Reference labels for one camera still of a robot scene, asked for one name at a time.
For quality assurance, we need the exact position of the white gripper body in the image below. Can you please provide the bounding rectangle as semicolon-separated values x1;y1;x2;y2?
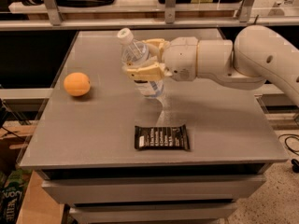
163;37;198;81

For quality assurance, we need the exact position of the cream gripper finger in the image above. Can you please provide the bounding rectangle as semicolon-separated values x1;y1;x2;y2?
143;38;170;60
122;62;172;81

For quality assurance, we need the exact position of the clear blue-labelled plastic bottle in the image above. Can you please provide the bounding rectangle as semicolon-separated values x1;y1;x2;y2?
117;28;164;98

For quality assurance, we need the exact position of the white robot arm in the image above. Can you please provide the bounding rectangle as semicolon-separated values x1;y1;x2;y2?
117;25;299;105

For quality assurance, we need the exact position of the black snack bar wrapper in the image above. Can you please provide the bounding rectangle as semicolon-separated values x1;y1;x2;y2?
135;125;190;150

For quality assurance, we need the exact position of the orange fruit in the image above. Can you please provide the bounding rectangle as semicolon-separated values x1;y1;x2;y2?
64;73;91;97

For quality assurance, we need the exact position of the grey upper drawer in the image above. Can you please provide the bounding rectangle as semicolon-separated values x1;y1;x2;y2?
42;175;265;205

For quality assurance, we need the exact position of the grey drawer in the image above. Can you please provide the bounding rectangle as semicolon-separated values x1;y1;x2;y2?
42;175;265;205
70;203;236;223

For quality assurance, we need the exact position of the grey lower drawer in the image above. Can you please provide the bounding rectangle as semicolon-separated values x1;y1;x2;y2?
70;203;236;223

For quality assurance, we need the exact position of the brown cardboard box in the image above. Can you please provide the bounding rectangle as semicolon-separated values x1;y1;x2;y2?
17;172;64;224

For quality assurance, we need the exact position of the green printed box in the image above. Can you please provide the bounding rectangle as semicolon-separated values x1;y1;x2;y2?
0;169;31;224

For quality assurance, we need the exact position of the metal shelf rail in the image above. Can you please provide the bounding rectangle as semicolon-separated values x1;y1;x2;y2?
0;16;299;31

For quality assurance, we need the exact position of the black floor cable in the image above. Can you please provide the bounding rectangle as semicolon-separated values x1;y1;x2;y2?
278;133;299;174

